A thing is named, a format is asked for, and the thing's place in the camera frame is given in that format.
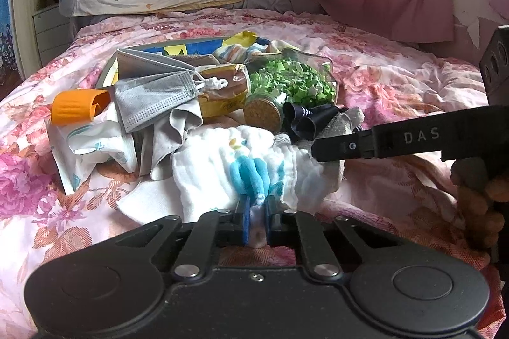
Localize white drawer cabinet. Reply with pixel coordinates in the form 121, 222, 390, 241
32, 4, 73, 66

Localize grey white cloth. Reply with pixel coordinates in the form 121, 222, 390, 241
137, 98, 203, 181

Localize blue yellow storage box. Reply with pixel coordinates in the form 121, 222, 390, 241
96, 31, 270, 88

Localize grey face mask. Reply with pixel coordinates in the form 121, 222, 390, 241
113, 48, 205, 133

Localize white cloth with blue fringe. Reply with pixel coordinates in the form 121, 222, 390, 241
118, 126, 344, 249

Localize pink floral bedsheet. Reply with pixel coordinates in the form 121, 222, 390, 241
1, 9, 506, 338

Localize yellow snack packet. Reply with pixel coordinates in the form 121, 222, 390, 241
199, 64, 250, 118

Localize white printed plastic bag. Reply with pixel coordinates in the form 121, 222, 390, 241
46, 102, 138, 195

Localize blue fabric wardrobe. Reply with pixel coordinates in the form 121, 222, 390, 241
0, 0, 20, 93

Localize striped baby cloth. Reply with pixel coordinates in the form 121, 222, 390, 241
213, 41, 298, 64

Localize orange plastic cup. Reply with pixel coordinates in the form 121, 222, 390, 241
51, 89, 110, 126

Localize right hand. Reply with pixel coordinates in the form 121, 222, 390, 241
450, 158, 508, 249

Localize navy blue sock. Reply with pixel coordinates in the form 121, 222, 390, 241
282, 102, 347, 143

